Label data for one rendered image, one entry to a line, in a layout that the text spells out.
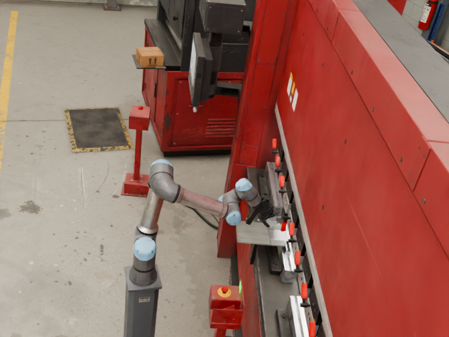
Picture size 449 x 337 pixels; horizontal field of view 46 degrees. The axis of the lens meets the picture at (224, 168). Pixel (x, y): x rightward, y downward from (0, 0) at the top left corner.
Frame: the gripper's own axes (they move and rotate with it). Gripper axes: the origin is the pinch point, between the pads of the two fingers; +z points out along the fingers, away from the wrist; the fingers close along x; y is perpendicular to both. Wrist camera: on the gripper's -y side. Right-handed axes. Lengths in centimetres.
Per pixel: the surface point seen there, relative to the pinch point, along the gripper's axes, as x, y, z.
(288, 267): -22.0, 1.4, 11.4
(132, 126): 156, -92, -34
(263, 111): 86, 16, -21
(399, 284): -127, 60, -64
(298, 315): -54, 2, 12
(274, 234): 0.4, -0.6, 5.5
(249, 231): 1.6, -11.6, -3.5
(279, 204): 32.9, 2.6, 12.8
